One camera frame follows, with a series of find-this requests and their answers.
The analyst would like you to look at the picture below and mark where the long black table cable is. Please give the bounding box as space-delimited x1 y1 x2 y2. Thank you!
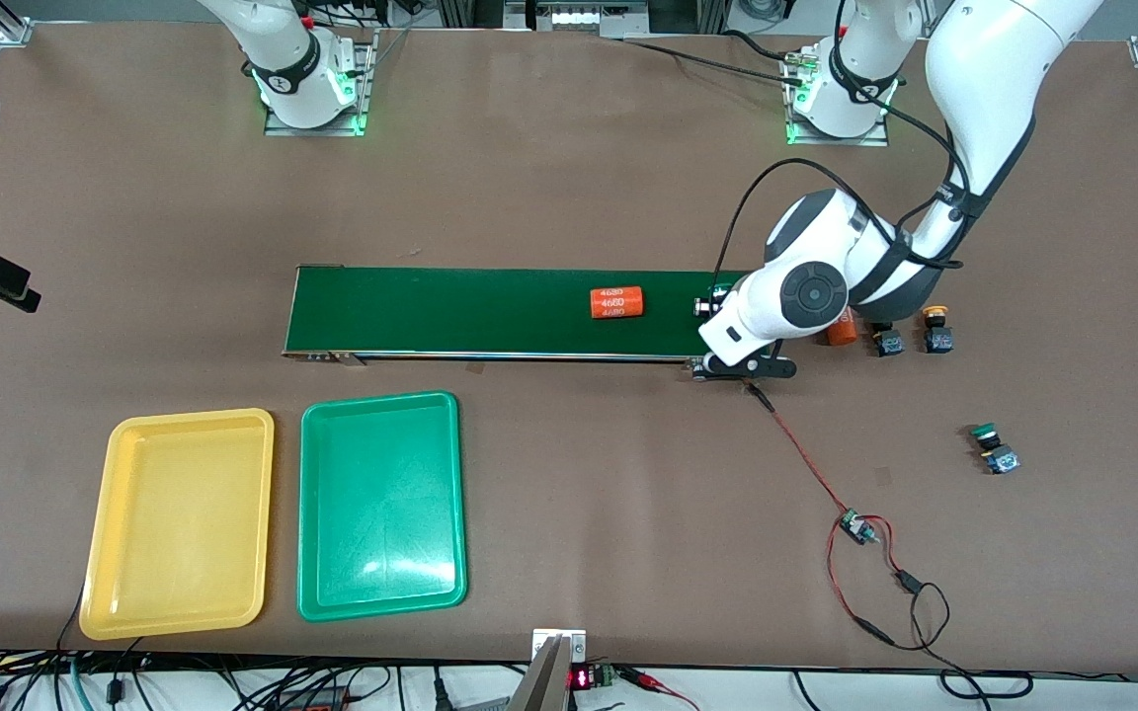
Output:
618 38 799 82

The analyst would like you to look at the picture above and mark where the silver metal bracket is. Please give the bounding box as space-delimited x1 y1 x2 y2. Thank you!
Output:
531 627 589 665

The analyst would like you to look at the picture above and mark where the teal cable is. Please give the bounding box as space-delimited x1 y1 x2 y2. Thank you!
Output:
65 657 96 711

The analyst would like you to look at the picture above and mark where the red clip lead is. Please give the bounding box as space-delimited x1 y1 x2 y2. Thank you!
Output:
618 667 700 711

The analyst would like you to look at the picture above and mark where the short black table cable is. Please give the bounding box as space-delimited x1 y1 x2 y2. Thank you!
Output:
722 30 807 62

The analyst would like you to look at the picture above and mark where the green plastic tray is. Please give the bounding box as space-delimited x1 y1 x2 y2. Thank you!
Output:
297 391 469 623

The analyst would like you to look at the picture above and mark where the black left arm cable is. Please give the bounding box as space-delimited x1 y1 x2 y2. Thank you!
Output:
715 94 973 297

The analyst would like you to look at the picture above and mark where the thin black cable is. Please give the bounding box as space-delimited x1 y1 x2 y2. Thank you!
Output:
53 581 88 655

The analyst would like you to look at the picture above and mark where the white power strip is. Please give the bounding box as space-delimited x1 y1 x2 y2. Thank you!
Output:
505 0 649 39

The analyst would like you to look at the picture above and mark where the grey metal bar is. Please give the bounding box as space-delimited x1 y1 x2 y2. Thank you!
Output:
503 635 577 711

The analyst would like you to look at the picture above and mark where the black looped floor cable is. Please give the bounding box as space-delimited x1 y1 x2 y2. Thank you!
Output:
925 647 1036 700

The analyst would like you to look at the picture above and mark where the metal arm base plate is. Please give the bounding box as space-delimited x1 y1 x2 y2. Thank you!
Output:
783 49 892 148
263 28 379 138

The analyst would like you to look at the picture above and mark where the red and black wire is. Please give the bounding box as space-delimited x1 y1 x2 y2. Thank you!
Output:
747 381 951 655

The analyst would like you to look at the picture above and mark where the yellow plastic tray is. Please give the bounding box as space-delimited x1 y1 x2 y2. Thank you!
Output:
78 407 276 641

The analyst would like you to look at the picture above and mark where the green conveyor belt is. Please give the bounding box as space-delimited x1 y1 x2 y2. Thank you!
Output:
282 265 775 383

